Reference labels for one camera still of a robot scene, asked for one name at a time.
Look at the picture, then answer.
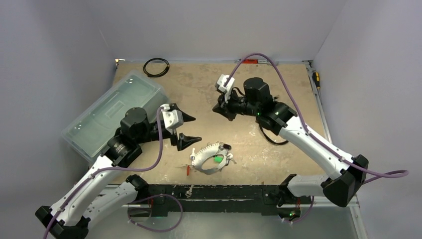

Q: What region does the black key fob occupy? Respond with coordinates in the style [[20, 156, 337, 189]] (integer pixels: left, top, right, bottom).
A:
[[220, 143, 231, 150]]

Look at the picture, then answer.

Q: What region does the green key tag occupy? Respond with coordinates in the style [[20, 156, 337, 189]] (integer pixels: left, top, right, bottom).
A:
[[213, 155, 224, 163]]

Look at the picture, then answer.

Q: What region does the silver key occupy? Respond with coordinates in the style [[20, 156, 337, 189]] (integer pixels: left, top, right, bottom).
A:
[[185, 185, 194, 198]]

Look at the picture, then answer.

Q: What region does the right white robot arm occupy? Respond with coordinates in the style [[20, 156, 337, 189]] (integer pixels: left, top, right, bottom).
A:
[[212, 75, 369, 207]]

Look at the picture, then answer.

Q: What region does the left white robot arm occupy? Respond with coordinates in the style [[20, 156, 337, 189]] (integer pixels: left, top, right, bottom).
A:
[[35, 103, 201, 239]]

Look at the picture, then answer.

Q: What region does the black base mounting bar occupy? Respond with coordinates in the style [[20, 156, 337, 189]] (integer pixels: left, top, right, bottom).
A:
[[125, 174, 312, 217]]

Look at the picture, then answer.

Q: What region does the yellow black screwdriver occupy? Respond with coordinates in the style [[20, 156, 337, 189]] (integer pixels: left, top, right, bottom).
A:
[[312, 71, 320, 90]]

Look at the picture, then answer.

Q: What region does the clear plastic storage box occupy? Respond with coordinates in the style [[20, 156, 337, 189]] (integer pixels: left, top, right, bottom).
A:
[[62, 70, 170, 164]]

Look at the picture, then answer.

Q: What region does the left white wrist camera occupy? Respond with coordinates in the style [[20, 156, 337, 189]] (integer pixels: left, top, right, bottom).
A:
[[161, 103, 184, 132]]

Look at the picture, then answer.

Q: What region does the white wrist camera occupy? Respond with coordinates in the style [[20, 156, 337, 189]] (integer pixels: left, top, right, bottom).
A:
[[215, 74, 234, 103], [161, 103, 184, 132]]

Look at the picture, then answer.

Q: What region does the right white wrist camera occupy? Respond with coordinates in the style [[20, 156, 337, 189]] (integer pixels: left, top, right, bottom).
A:
[[215, 74, 234, 103]]

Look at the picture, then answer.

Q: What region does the small coiled black cable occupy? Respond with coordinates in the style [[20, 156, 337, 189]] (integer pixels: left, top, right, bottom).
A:
[[142, 58, 170, 78]]

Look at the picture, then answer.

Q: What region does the red handled adjustable wrench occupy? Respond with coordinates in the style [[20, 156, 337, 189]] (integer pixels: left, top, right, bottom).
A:
[[234, 59, 272, 65]]

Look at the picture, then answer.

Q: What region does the aluminium frame rail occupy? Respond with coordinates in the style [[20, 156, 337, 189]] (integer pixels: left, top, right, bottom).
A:
[[304, 61, 354, 207]]

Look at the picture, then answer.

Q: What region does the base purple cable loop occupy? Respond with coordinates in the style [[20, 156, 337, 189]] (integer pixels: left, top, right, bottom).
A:
[[126, 193, 184, 233]]

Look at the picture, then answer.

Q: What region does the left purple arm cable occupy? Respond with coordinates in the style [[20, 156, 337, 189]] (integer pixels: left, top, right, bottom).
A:
[[43, 106, 166, 239]]

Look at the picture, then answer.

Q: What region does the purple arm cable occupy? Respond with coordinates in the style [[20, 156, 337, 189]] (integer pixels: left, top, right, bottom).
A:
[[43, 106, 166, 239], [224, 53, 409, 184]]

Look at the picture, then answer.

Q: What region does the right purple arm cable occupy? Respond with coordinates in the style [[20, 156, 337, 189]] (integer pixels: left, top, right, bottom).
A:
[[224, 53, 409, 184]]

